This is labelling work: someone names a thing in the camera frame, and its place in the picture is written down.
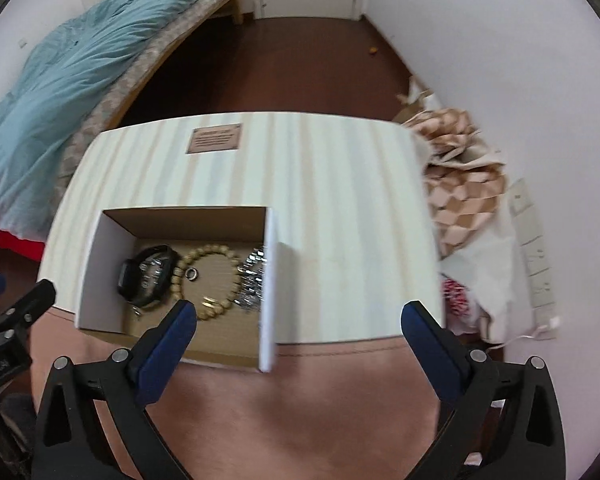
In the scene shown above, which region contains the light blue duvet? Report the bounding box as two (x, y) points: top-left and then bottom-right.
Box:
(0, 0), (243, 241)

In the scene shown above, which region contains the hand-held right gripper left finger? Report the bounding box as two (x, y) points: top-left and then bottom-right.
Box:
(32, 300), (198, 480)

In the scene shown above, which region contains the white charging cable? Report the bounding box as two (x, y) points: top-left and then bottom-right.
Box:
(485, 327), (551, 351)

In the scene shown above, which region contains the black smart band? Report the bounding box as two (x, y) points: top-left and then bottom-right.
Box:
(117, 244), (178, 308)

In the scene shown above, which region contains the red patterned white bag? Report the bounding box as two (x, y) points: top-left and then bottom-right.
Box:
(440, 275), (481, 336)

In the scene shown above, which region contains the red bed base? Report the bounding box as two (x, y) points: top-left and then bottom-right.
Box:
(0, 227), (48, 263)

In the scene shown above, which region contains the white wall socket strip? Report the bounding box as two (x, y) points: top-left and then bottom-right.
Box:
(505, 177), (561, 341)

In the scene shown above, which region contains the chunky silver chain bracelet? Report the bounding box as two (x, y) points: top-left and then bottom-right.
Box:
(232, 245), (267, 311)

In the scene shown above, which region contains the wooden bead bracelet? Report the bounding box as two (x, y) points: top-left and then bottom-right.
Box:
(172, 243), (253, 322)

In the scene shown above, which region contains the white cardboard box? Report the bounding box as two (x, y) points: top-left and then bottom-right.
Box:
(75, 205), (301, 373)

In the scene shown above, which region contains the white red plastic bag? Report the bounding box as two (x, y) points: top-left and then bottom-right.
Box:
(440, 205), (521, 346)

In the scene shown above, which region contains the brown checkered scarf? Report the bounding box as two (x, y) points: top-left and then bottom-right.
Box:
(395, 77), (508, 261)

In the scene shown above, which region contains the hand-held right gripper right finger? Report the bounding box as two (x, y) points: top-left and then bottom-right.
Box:
(401, 301), (568, 480)

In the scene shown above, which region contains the beige checkered bed sheet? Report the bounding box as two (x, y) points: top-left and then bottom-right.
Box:
(55, 0), (241, 196)

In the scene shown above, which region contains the wooden bed frame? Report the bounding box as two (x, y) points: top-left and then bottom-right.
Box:
(215, 0), (244, 25)

